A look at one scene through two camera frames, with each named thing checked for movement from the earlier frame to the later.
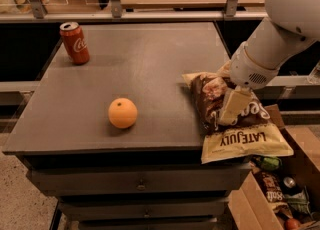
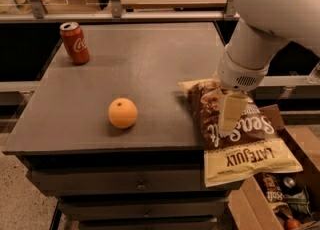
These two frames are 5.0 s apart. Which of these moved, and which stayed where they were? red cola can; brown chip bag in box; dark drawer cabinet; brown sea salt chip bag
Moved: brown sea salt chip bag
Stayed: brown chip bag in box; red cola can; dark drawer cabinet
